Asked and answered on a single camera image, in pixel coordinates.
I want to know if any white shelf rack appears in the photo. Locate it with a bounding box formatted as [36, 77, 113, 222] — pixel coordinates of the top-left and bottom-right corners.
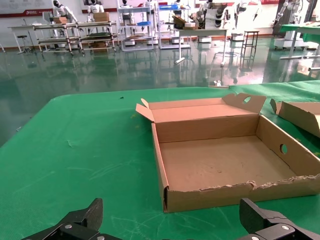
[117, 5, 157, 52]
[156, 2, 192, 50]

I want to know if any white humanoid robot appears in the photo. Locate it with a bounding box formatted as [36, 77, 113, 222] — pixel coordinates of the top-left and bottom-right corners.
[197, 0, 238, 43]
[51, 0, 78, 26]
[86, 0, 105, 23]

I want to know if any metal tube workbench rack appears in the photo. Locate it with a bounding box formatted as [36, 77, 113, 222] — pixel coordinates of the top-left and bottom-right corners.
[76, 20, 119, 53]
[32, 21, 83, 56]

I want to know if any large brown cardboard box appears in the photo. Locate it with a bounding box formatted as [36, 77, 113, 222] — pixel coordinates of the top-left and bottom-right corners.
[269, 98, 320, 139]

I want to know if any pile of cardboard pieces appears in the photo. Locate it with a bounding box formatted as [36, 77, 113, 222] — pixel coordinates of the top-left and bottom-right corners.
[171, 14, 199, 31]

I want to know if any white robot on pedestal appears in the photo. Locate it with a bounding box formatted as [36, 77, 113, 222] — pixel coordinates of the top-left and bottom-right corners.
[272, 0, 310, 51]

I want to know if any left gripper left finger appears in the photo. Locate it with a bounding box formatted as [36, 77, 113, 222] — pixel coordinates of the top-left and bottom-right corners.
[21, 198, 113, 240]

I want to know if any green covered table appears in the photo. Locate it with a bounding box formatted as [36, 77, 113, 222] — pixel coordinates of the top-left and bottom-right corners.
[279, 22, 320, 60]

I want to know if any black round stool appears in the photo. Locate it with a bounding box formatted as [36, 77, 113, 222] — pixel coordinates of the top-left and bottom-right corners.
[16, 34, 33, 55]

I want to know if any closed brown carton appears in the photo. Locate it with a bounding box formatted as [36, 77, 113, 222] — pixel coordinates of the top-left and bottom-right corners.
[93, 11, 110, 23]

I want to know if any green table mat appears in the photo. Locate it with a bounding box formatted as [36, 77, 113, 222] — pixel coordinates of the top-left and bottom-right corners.
[0, 79, 320, 240]

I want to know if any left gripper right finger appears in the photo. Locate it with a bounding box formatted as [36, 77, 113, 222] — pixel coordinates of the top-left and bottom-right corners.
[239, 197, 320, 240]

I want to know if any grey work table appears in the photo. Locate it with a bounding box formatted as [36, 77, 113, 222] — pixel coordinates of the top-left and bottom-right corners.
[174, 27, 230, 67]

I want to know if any tall black metal stool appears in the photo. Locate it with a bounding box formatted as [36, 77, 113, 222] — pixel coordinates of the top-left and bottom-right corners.
[240, 30, 260, 69]

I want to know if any white side table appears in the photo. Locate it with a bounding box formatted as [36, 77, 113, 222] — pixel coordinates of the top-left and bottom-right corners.
[7, 24, 38, 55]

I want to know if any small brown cardboard box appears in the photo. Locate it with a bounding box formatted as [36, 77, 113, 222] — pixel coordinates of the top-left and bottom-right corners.
[135, 93, 320, 214]

